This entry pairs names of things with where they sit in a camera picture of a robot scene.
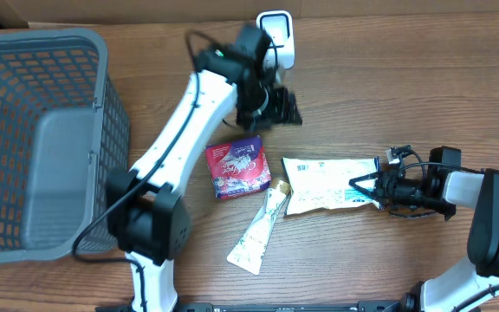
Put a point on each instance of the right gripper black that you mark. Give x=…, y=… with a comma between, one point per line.
x=383, y=185

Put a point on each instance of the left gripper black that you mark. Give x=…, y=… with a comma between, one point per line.
x=285, y=113

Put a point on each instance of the cream snack bag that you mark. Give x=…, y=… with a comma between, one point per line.
x=324, y=183

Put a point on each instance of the red purple snack pack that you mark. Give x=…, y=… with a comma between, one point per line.
x=238, y=168

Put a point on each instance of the white tube pouch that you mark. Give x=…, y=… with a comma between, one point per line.
x=250, y=249

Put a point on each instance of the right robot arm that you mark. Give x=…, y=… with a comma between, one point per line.
x=445, y=184

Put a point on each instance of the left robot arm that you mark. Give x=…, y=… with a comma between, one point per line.
x=146, y=213

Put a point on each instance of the white barcode scanner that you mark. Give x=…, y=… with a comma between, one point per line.
x=279, y=26

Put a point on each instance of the grey plastic shopping basket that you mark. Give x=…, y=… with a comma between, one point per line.
x=63, y=128

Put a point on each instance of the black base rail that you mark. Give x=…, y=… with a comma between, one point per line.
x=362, y=306

